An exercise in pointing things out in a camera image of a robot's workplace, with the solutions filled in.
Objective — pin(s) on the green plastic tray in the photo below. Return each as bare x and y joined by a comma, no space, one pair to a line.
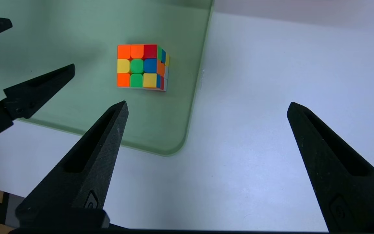
76,107

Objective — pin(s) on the multicoloured puzzle cube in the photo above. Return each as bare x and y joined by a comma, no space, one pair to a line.
141,66

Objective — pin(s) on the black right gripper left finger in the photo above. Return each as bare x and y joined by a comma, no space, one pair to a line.
86,172

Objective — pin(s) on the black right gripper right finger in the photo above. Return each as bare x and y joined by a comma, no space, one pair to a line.
346,182

